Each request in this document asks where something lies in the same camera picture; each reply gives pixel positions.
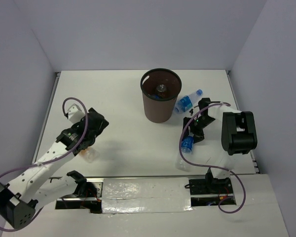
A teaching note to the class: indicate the blue label bottle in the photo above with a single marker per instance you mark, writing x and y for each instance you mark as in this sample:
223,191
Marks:
186,148
155,96

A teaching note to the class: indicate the silver foil sheet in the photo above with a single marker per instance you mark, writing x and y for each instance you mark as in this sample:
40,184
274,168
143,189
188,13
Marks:
145,195

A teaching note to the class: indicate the brown bin black rim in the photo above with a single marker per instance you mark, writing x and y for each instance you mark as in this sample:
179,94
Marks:
159,111

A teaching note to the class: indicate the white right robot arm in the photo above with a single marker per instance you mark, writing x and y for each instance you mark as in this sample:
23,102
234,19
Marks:
238,136

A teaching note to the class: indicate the clear bottle orange label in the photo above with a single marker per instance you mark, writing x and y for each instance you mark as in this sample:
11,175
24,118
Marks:
89,155

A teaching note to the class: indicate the clear bottle red cap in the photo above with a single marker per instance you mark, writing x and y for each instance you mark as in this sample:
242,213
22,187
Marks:
161,91

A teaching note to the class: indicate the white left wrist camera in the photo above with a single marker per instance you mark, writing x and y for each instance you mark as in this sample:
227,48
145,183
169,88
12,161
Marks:
74,113

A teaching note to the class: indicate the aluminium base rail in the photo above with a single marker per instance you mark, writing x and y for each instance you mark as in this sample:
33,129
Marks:
91,199

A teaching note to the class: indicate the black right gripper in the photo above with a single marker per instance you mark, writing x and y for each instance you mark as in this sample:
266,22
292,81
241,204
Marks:
198,137

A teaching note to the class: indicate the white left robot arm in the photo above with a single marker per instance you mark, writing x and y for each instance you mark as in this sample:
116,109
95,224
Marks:
28,193

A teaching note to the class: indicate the blue cap bottle behind bin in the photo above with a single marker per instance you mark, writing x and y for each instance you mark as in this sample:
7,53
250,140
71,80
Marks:
187,102

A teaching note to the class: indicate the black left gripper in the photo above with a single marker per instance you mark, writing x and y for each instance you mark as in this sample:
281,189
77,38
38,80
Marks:
104,124

